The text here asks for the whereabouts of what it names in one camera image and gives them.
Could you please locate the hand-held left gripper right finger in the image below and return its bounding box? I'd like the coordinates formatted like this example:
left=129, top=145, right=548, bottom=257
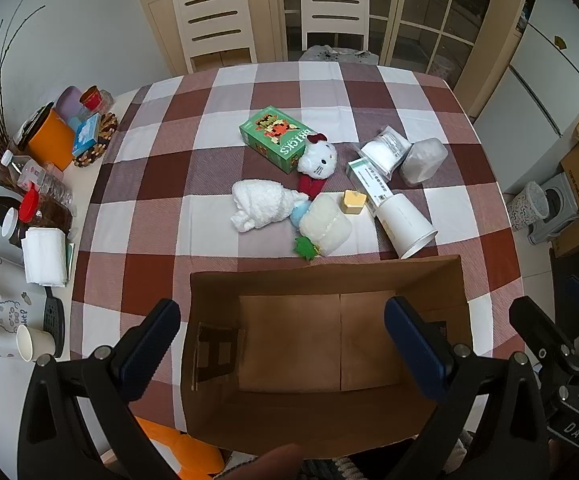
left=383, top=296, right=551, bottom=480

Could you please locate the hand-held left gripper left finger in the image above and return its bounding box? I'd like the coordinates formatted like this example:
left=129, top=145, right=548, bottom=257
left=18, top=298, right=183, bottom=480

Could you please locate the large white paper cup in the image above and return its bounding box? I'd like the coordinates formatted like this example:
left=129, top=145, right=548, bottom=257
left=374, top=194, right=439, bottom=260

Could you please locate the white radish plush toy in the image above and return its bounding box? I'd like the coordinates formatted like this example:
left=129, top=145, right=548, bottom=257
left=289, top=192, right=353, bottom=261

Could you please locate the small yellow box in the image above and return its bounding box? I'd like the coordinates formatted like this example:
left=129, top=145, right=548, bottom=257
left=339, top=189, right=367, bottom=216

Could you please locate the green white medicine box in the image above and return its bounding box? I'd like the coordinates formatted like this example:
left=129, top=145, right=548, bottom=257
left=345, top=157, right=394, bottom=208

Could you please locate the translucent plastic container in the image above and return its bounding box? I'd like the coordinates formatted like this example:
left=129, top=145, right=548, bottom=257
left=400, top=137, right=447, bottom=187

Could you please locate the white cat plush toy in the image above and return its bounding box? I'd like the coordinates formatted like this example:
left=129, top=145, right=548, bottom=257
left=297, top=132, right=339, bottom=201

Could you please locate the green brick toy box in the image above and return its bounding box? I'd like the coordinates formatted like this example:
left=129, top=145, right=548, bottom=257
left=240, top=105, right=327, bottom=175

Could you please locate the person's left hand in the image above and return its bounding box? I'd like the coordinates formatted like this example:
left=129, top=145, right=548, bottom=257
left=232, top=444, right=304, bottom=480

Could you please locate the black remote control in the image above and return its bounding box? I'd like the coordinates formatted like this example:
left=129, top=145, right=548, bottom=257
left=43, top=285, right=66, bottom=358

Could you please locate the orange cushion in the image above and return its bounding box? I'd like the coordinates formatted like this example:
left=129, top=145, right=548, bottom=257
left=100, top=415, right=225, bottom=478

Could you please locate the small white paper cup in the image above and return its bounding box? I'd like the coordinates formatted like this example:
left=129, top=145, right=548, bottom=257
left=16, top=324, right=56, bottom=363

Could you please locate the patterned white trash can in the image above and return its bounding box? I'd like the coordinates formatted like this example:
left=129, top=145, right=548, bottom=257
left=507, top=181, right=550, bottom=233

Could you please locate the dark knitted clothing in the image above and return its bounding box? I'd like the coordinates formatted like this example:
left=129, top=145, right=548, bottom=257
left=299, top=435, right=470, bottom=480

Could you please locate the dark bottle with white cap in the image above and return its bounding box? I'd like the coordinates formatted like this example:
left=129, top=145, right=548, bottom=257
left=0, top=207, right=35, bottom=248

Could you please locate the clear plastic water bottle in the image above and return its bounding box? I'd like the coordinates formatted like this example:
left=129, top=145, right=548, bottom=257
left=0, top=150, right=73, bottom=206

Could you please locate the white refrigerator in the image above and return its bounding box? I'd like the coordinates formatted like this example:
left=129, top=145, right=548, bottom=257
left=474, top=0, right=579, bottom=196

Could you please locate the woven trivet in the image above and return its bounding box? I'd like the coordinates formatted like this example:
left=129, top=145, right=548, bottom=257
left=72, top=112, right=119, bottom=167

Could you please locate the blue tissue box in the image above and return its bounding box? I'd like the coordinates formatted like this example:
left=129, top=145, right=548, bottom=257
left=68, top=112, right=101, bottom=157

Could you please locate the orange canister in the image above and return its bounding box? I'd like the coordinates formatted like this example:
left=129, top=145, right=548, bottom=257
left=17, top=102, right=78, bottom=171

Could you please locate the red tin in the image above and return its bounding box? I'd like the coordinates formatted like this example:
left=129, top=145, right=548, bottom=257
left=80, top=85, right=108, bottom=113

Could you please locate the purple cup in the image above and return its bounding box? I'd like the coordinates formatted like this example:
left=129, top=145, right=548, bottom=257
left=54, top=86, right=88, bottom=120

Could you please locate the cream framed glass partition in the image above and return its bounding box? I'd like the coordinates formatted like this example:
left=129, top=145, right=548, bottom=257
left=274, top=0, right=535, bottom=111

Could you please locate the grey patterned seat cushion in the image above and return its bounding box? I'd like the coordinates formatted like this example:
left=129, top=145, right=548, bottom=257
left=302, top=45, right=377, bottom=64

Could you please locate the cream display cabinet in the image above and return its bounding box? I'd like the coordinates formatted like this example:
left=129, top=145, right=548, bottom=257
left=124, top=0, right=283, bottom=78

